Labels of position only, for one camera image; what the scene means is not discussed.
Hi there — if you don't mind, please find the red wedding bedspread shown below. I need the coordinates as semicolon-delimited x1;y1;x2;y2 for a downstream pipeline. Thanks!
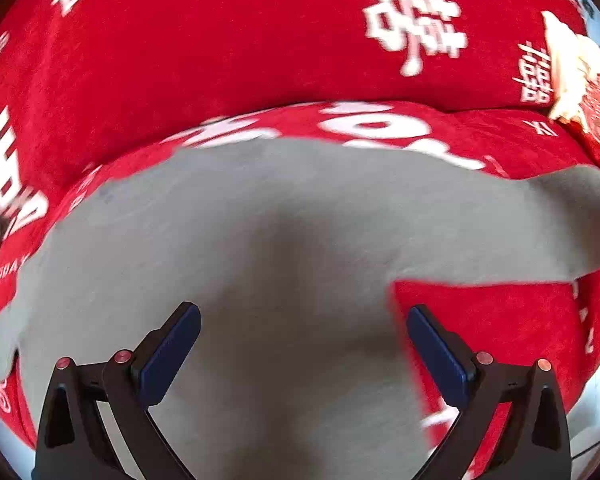
0;0;600;479

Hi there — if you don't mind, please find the cream fringed cloth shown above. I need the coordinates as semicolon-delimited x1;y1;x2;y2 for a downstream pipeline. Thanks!
541;11;600;132

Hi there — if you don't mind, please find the grey knit sweater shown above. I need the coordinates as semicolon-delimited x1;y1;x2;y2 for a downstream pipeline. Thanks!
0;139;600;479

